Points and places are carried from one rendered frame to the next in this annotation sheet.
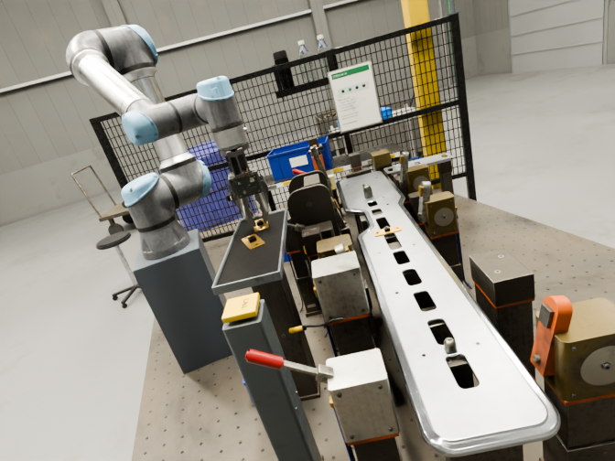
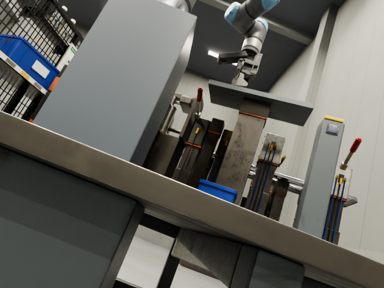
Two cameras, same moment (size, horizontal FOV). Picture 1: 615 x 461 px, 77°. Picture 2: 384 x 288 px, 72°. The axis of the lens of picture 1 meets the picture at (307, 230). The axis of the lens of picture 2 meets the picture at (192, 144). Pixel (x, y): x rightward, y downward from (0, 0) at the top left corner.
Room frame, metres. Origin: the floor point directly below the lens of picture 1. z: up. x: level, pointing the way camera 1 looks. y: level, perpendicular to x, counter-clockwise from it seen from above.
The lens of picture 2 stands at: (0.87, 1.00, 0.64)
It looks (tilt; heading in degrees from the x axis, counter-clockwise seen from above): 18 degrees up; 280
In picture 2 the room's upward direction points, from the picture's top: 22 degrees clockwise
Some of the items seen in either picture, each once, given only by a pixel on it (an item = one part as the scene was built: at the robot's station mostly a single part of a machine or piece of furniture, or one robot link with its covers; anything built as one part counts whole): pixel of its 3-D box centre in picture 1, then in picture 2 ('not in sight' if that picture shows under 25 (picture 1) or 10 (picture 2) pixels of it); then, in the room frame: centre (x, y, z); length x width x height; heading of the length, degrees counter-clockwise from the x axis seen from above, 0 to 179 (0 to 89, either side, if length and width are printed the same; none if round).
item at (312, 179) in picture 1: (323, 249); (163, 142); (1.16, -0.03, 0.95); 0.18 x 0.13 x 0.49; 175
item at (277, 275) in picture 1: (256, 243); (257, 103); (0.85, 0.12, 1.16); 0.37 x 0.14 x 0.02; 175
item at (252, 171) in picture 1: (242, 170); (247, 64); (0.93, 0.11, 1.32); 0.09 x 0.08 x 0.12; 4
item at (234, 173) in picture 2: (284, 322); (238, 160); (0.85, 0.12, 0.92); 0.10 x 0.08 x 0.45; 175
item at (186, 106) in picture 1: (194, 111); (242, 16); (1.01, 0.19, 1.47); 0.11 x 0.11 x 0.08; 36
